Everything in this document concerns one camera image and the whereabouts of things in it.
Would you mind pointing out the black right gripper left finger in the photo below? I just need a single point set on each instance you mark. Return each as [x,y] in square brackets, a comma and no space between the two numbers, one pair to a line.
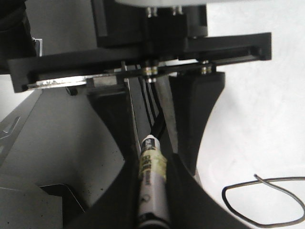
[116,208]

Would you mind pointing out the black and white whiteboard marker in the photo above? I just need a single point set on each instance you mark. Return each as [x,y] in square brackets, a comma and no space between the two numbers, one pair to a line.
[153,210]

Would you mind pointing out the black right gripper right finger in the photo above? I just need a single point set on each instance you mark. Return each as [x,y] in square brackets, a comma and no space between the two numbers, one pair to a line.
[190,207]

